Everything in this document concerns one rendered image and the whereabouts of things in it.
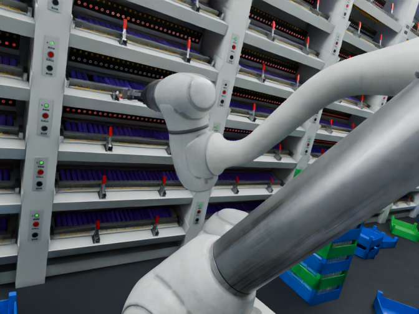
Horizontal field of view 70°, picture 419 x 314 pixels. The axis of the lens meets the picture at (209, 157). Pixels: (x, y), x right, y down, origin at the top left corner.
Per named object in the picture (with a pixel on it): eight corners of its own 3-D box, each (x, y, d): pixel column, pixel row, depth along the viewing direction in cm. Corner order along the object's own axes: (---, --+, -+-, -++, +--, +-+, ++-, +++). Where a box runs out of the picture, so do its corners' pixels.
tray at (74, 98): (206, 124, 137) (214, 106, 132) (61, 105, 102) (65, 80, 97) (189, 102, 150) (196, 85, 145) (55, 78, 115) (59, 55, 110)
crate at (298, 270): (343, 283, 144) (348, 269, 142) (315, 291, 133) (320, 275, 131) (298, 250, 169) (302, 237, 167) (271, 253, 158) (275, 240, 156)
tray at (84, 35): (215, 81, 133) (228, 52, 126) (67, 45, 98) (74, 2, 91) (196, 62, 146) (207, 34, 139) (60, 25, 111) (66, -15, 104)
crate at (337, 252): (353, 254, 140) (358, 239, 139) (325, 259, 130) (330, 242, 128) (305, 224, 165) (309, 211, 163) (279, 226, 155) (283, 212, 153)
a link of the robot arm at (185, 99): (146, 78, 71) (158, 131, 75) (178, 73, 59) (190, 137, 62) (184, 71, 77) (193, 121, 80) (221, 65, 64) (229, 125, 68)
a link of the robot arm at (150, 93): (183, 116, 79) (173, 115, 83) (187, 81, 78) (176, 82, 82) (151, 111, 73) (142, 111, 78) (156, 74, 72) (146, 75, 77)
